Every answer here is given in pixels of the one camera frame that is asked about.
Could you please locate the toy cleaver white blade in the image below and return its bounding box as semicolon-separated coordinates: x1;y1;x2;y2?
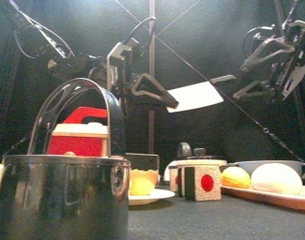
165;74;237;113

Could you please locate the black box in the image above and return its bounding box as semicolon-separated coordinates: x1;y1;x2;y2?
124;152;161;183

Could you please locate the red and white box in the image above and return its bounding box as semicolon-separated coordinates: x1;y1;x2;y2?
47;106;111;158

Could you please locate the white toy pot black lid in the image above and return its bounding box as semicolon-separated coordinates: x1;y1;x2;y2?
162;142;230;186

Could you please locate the grey bowl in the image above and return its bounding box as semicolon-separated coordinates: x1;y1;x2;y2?
233;159;305;178

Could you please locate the speckled block with red dot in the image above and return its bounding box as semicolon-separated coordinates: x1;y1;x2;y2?
179;165;223;202
167;165;185;192

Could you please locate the yellow cracked toy egg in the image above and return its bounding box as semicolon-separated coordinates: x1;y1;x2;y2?
128;168;161;197

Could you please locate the yellow toy lemon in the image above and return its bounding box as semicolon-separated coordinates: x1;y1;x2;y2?
219;166;253;189

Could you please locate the white toy egg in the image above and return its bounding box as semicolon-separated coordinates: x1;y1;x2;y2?
250;162;303;196

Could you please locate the small white plate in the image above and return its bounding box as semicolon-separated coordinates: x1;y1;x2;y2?
127;187;175;206

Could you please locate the wooden tray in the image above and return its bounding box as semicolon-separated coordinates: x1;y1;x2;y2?
219;184;305;211

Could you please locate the diagonal brace wire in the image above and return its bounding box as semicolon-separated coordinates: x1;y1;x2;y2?
112;0;305;164

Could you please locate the vertical metal frame pole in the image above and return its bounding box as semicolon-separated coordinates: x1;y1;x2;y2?
147;0;157;155

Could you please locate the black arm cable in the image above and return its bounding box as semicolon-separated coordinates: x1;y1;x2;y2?
8;0;75;60

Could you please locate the shiny metal pail with handle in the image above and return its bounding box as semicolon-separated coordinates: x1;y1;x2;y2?
0;77;132;240

